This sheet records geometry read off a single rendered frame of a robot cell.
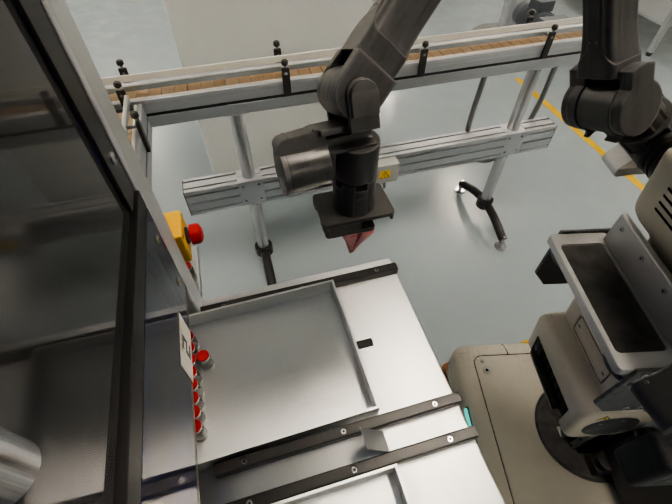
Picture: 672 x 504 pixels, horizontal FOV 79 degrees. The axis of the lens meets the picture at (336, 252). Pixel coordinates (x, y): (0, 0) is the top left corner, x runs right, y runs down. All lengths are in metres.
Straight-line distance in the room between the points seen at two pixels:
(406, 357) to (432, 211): 1.59
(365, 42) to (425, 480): 0.60
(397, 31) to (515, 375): 1.22
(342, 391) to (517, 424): 0.82
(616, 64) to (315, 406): 0.67
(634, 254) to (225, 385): 0.69
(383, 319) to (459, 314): 1.13
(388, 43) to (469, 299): 1.59
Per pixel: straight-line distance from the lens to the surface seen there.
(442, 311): 1.89
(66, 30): 0.52
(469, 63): 1.61
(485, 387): 1.46
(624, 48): 0.72
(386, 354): 0.77
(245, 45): 1.99
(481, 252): 2.16
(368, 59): 0.48
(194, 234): 0.80
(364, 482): 0.70
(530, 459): 1.43
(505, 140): 1.97
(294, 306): 0.81
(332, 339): 0.77
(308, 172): 0.47
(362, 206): 0.54
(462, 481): 0.72
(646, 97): 0.74
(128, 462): 0.40
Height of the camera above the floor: 1.57
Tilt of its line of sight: 50 degrees down
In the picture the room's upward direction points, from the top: straight up
